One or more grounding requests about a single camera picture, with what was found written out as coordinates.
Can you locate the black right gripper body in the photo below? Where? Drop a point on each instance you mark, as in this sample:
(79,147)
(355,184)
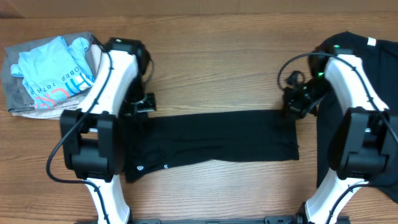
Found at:
(305,98)

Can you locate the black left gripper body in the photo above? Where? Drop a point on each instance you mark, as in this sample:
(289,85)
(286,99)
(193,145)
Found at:
(137,104)

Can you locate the black t-shirt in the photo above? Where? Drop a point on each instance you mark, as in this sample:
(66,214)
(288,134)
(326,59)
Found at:
(240,136)

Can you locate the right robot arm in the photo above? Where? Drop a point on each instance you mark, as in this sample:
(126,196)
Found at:
(333,194)

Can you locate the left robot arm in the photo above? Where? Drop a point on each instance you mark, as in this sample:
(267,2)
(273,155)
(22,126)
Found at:
(92,135)

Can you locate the beige folded shirt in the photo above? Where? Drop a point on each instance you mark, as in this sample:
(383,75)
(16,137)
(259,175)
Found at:
(69,104)

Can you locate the light blue printed t-shirt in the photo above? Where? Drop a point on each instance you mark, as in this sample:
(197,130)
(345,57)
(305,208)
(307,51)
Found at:
(55,71)

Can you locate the dark navy t-shirt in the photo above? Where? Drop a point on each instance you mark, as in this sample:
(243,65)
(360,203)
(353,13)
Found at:
(357,118)

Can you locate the grey folded shirt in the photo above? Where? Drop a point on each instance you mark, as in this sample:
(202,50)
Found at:
(17,97)

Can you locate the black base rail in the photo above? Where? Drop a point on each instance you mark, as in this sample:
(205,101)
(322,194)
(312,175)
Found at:
(265,220)

